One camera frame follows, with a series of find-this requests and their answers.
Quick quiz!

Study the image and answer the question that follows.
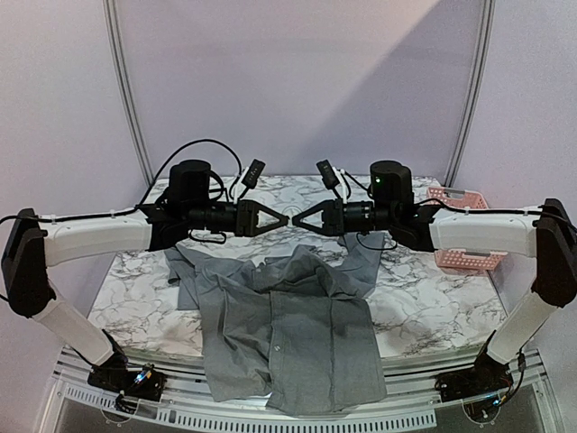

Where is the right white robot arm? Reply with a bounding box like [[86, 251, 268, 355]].
[[292, 198, 576, 393]]

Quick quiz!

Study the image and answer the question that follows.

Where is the aluminium front rail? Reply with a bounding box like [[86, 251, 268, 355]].
[[37, 347, 567, 432]]

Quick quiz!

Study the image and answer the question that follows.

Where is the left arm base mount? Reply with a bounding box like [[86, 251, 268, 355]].
[[87, 356, 168, 401]]

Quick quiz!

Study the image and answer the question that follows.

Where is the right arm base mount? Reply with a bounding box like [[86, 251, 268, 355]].
[[435, 366, 513, 402]]

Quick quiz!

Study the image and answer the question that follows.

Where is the wall aluminium post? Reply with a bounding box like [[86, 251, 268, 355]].
[[103, 0, 154, 186], [443, 0, 495, 188]]

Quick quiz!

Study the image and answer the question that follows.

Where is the right wall aluminium post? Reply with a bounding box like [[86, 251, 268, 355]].
[[443, 0, 495, 188]]

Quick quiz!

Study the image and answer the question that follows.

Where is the pink plastic basket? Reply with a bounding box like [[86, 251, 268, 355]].
[[426, 187, 508, 271]]

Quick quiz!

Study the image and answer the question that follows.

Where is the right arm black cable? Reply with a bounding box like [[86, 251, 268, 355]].
[[342, 169, 549, 252]]

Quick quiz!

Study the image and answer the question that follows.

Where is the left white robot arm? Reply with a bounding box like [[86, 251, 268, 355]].
[[1, 200, 288, 392]]

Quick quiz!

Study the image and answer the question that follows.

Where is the grey button shirt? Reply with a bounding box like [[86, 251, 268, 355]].
[[165, 233, 386, 416]]

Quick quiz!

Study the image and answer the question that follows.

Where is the left wall aluminium post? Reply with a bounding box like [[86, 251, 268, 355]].
[[103, 0, 154, 186]]

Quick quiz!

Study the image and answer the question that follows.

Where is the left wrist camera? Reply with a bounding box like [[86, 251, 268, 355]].
[[229, 159, 266, 204]]

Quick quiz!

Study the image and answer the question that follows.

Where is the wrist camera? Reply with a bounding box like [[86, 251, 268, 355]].
[[316, 160, 351, 204], [229, 159, 266, 204]]

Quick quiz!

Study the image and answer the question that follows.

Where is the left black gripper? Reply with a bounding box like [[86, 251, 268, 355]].
[[186, 199, 289, 238]]

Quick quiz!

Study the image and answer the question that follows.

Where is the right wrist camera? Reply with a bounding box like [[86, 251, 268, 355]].
[[316, 160, 351, 204]]

